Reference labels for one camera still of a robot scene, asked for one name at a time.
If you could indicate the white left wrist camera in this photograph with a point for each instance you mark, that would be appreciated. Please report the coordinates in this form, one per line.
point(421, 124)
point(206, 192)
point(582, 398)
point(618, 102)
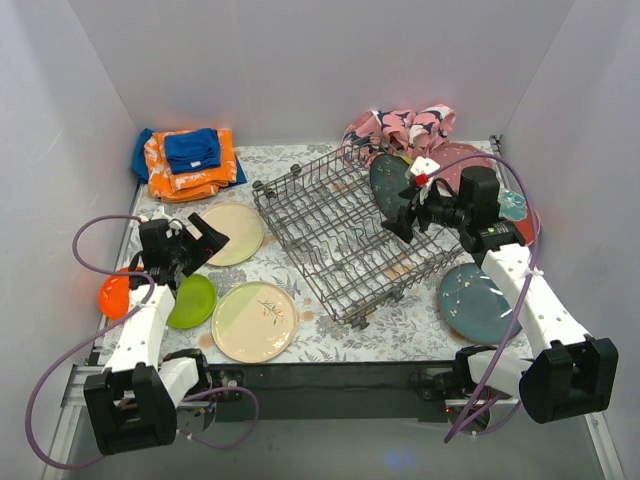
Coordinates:
point(160, 214)

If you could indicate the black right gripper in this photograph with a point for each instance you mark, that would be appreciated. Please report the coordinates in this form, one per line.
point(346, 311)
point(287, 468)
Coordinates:
point(413, 212)

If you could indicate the pink navy patterned cloth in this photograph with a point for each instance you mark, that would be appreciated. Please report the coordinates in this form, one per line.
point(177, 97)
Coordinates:
point(414, 133)

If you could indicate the cream green plate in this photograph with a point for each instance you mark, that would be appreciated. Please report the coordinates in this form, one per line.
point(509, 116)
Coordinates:
point(242, 225)
point(254, 322)

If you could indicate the grey wire dish rack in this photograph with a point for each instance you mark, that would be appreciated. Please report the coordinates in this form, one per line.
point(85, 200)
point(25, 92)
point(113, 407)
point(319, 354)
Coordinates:
point(324, 216)

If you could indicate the cream green plate lower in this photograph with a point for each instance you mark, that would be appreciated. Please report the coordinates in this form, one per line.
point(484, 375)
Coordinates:
point(254, 322)

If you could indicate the orange white patterned cloth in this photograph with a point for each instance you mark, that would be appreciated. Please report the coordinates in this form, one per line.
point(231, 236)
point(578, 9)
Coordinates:
point(176, 188)

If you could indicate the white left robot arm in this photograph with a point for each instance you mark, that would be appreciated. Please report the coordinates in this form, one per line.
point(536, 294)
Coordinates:
point(132, 402)

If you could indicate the red teal floral plate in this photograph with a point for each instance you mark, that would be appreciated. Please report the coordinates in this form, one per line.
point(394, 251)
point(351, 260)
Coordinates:
point(513, 207)

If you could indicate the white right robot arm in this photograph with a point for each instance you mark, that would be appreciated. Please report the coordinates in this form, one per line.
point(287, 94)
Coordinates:
point(571, 373)

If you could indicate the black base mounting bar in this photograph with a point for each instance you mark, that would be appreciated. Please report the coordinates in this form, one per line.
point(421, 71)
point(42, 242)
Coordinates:
point(421, 390)

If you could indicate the plain lime green plate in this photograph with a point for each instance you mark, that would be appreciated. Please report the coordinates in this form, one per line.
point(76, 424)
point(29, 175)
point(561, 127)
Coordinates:
point(195, 301)

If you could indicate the floral patterned table mat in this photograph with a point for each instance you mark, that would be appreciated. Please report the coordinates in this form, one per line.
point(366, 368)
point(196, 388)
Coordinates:
point(412, 328)

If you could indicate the cream green plate upper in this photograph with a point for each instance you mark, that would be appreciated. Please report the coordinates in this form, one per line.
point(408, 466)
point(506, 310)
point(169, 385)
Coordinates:
point(242, 225)

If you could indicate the orange plastic plate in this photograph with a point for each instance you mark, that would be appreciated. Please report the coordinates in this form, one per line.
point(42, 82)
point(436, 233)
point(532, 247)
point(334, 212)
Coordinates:
point(113, 297)

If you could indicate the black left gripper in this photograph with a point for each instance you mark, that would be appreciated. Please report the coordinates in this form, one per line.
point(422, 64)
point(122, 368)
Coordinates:
point(186, 250)

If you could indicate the blue folded towel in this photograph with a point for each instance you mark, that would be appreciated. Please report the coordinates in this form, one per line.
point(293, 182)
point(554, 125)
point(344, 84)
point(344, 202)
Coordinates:
point(186, 153)

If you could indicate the dark blue floral plate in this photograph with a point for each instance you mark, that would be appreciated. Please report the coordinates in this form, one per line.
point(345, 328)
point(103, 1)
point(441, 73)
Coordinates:
point(473, 306)
point(387, 179)

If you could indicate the pink polka dot plate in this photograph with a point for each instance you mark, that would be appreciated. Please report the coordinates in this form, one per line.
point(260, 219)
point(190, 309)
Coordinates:
point(454, 157)

